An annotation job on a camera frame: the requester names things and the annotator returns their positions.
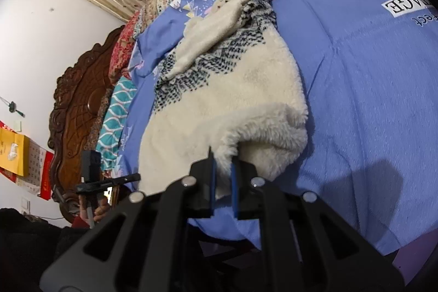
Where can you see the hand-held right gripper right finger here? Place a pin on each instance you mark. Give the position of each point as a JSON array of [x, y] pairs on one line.
[[233, 189]]

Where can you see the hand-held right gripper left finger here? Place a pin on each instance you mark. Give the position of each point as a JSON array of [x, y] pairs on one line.
[[213, 182]]

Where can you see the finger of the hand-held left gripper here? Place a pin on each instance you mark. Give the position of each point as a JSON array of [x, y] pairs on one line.
[[123, 178]]

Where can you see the white fleece patterned sweater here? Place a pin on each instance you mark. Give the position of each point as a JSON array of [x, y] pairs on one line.
[[222, 90]]

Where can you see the person's left hand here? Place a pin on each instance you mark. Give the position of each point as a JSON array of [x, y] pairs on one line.
[[102, 210]]

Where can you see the teal wave pattern pillow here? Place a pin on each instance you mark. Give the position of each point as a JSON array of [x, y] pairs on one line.
[[114, 114]]

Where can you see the carved wooden headboard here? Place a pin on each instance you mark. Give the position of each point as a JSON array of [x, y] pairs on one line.
[[78, 100]]

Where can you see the yellow paper bag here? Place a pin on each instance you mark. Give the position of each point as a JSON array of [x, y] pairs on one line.
[[12, 151]]

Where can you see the dark fleece clothing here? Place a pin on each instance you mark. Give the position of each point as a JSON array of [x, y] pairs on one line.
[[30, 251]]

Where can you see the blue printed bed sheet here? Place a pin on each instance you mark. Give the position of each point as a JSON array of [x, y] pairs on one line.
[[359, 90]]

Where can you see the red wall calendar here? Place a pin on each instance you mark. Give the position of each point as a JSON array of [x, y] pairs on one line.
[[42, 172]]

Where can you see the white wall socket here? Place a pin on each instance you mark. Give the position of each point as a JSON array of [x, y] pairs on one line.
[[25, 204]]

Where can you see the green wall hook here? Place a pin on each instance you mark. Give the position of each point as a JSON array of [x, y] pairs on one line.
[[13, 106]]

